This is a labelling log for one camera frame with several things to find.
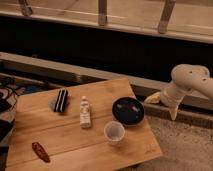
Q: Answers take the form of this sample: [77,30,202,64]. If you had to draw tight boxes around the white squeeze tube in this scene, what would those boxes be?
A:
[80,96,91,129]

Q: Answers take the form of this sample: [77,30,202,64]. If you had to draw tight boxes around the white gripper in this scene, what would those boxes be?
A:
[144,82,186,120]

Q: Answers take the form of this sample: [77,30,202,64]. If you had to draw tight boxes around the white paper cup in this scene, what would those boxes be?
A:
[104,121,125,145]

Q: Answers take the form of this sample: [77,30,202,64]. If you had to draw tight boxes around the black ceramic bowl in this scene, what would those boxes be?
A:
[112,97,145,126]

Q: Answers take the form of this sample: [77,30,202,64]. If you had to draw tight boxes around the black white striped eraser block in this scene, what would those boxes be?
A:
[50,89,68,113]

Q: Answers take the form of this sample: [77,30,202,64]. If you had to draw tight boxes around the wooden table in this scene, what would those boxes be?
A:
[6,78,162,171]

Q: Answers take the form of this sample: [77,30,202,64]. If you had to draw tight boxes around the red brown chili pepper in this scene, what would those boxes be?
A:
[32,142,50,163]

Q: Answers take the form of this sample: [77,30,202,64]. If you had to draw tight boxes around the black cables and devices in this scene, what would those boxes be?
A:
[0,75,26,171]

